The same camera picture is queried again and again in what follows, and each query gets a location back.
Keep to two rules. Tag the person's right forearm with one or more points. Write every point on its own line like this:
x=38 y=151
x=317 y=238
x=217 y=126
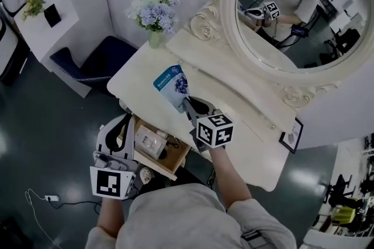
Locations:
x=231 y=180

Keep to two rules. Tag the small black object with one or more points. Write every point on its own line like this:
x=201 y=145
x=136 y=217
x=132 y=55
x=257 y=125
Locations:
x=163 y=153

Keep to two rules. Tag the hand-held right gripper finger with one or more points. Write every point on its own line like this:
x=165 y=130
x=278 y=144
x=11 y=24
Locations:
x=210 y=109
x=190 y=112

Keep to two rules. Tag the white dressing table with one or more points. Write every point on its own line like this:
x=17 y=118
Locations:
x=137 y=81

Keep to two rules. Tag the yellow green chair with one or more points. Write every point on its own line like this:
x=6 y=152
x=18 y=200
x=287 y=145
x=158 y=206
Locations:
x=344 y=212

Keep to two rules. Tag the white ornate oval mirror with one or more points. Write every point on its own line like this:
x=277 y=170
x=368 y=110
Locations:
x=296 y=96

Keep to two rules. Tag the person's grey shirt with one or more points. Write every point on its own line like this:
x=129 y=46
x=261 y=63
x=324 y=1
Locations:
x=181 y=218

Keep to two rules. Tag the person's white shoe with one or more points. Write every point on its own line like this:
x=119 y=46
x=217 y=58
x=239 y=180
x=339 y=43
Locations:
x=146 y=175

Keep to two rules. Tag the black framed picture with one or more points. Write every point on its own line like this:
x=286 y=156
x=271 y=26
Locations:
x=290 y=135

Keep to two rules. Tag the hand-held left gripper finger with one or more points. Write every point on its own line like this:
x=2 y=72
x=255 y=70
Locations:
x=128 y=142
x=103 y=139

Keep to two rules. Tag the blue and white packet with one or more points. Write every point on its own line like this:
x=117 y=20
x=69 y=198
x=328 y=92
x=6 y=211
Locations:
x=172 y=87

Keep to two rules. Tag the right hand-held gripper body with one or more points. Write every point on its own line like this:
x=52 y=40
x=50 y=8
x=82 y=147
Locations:
x=214 y=132

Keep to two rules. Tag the person's left forearm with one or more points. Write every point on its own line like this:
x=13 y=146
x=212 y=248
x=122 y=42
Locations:
x=111 y=215

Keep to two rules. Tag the large wooden drawer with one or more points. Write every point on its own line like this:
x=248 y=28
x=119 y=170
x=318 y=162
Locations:
x=175 y=161

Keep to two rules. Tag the white box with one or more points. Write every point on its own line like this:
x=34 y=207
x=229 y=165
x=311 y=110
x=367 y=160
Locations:
x=149 y=141

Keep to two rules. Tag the navy upholstered chair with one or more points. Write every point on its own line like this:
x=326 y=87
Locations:
x=96 y=63

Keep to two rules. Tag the white side cabinet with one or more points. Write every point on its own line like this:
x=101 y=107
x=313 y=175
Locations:
x=32 y=33

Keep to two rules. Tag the yellow plant in black pot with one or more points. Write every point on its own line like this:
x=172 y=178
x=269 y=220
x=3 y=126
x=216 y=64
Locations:
x=35 y=6

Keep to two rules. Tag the black office chair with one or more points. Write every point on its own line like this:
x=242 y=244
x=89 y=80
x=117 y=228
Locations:
x=340 y=189

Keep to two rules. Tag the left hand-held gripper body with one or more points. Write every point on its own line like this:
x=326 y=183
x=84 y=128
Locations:
x=109 y=182

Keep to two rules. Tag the vase of pale flowers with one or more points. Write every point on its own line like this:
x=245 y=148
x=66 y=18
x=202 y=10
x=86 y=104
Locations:
x=157 y=14

